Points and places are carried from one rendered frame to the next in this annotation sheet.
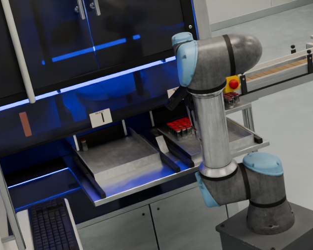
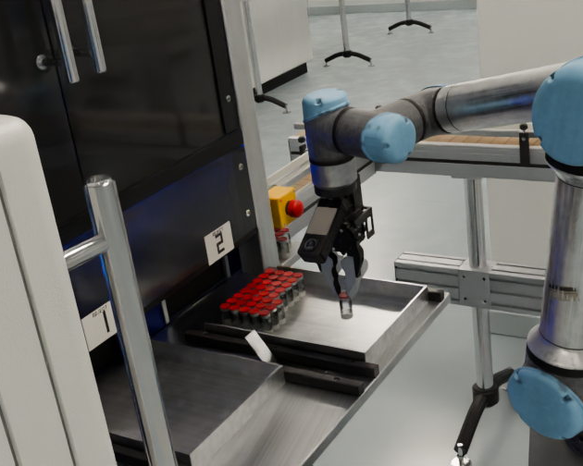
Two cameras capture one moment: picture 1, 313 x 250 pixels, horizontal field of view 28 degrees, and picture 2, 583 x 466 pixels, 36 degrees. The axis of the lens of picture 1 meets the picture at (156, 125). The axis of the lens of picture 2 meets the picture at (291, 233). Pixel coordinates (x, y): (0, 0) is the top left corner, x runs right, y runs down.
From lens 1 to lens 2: 134 cm
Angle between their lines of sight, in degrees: 35
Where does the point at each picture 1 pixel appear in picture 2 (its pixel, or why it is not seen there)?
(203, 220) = not seen: outside the picture
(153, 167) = (288, 400)
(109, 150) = (124, 395)
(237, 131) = (366, 291)
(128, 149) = (175, 381)
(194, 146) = (318, 337)
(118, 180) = (245, 450)
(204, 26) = (247, 97)
